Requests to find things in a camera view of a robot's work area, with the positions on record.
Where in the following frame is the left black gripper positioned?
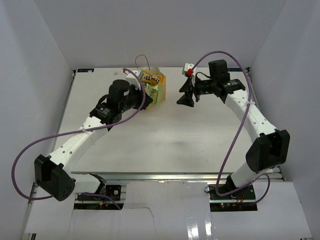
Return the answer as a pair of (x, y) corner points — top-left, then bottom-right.
(119, 83), (153, 113)

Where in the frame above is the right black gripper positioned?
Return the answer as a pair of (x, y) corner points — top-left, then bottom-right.
(176, 75), (217, 108)

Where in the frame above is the green Himalaya sachet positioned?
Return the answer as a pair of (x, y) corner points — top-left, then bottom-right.
(145, 83), (161, 105)

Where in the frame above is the yellow M&M candy pack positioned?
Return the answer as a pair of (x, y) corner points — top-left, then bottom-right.
(141, 74), (166, 86)

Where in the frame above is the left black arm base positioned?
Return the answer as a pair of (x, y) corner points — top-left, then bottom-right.
(76, 185), (122, 201)

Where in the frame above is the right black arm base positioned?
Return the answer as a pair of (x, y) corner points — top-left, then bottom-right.
(204, 184), (258, 213)

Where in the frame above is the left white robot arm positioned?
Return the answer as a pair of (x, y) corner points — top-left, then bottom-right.
(34, 78), (152, 202)

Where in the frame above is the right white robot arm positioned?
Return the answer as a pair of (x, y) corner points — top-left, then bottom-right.
(177, 59), (290, 200)

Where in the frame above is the brown paper bag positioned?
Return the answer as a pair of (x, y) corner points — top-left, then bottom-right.
(134, 54), (167, 108)

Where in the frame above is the right blue corner label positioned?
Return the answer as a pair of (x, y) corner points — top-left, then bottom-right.
(227, 67), (242, 72)

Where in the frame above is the blue corner label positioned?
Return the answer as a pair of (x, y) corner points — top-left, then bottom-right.
(227, 67), (242, 72)
(77, 68), (95, 73)

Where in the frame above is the left blue corner label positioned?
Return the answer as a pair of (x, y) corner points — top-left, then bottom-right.
(77, 68), (95, 73)

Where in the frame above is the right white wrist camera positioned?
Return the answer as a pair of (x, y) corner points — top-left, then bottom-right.
(182, 63), (197, 86)

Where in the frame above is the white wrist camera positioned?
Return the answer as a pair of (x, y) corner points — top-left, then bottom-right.
(182, 63), (197, 86)
(125, 70), (143, 90)

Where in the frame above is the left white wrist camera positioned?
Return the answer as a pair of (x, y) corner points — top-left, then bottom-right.
(125, 70), (143, 90)

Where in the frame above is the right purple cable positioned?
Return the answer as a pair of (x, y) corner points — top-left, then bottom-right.
(193, 50), (271, 206)

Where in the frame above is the purple cable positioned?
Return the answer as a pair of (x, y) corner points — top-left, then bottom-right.
(11, 68), (147, 210)
(193, 50), (271, 206)

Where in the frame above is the aluminium table front rail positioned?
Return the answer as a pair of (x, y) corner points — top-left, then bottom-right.
(70, 169), (283, 182)

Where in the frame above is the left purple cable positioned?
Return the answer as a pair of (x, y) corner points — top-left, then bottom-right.
(11, 68), (147, 210)

